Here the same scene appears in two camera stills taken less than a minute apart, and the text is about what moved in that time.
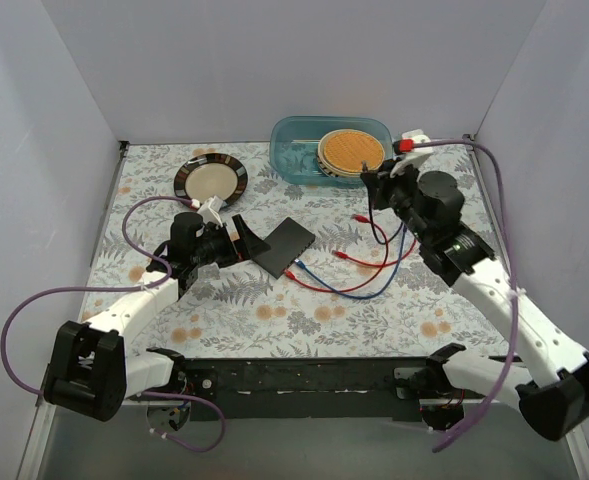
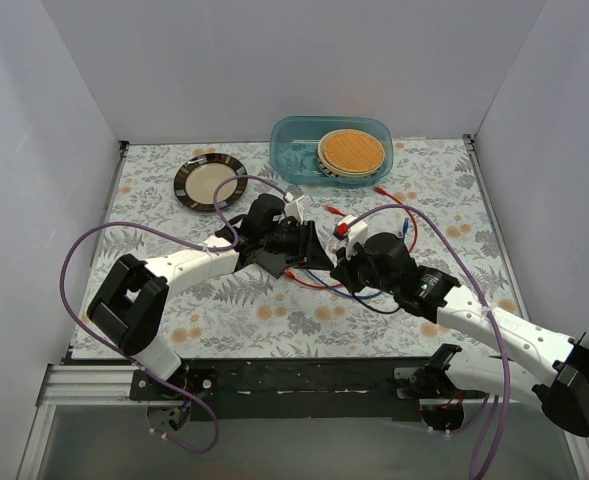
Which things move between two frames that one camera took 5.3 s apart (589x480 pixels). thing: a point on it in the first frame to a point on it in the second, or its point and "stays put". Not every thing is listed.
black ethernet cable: (365, 170) to (364, 304)
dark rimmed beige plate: (211, 175) stays put
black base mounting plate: (272, 388) stays put
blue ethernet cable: (302, 265) stays put
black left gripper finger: (252, 244) to (317, 254)
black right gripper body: (381, 185) to (350, 273)
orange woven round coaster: (347, 151) stays put
